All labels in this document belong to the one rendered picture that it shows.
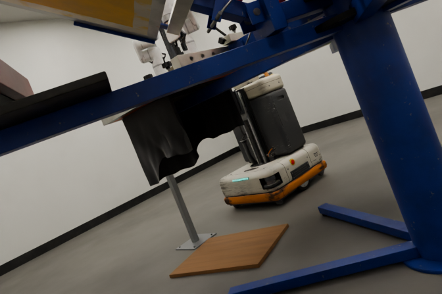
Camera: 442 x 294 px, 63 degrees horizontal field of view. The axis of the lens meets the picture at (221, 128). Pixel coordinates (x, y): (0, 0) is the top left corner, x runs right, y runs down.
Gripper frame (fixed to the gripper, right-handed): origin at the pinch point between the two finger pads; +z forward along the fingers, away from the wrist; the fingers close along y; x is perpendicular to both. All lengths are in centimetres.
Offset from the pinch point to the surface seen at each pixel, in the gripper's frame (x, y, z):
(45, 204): -24, 361, 69
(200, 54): 20.4, -30.7, 11.8
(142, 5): 60, -54, -2
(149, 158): 21, 35, 47
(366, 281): 25, -69, 113
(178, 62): 33.3, -29.8, 12.6
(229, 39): 5.3, -36.4, 9.4
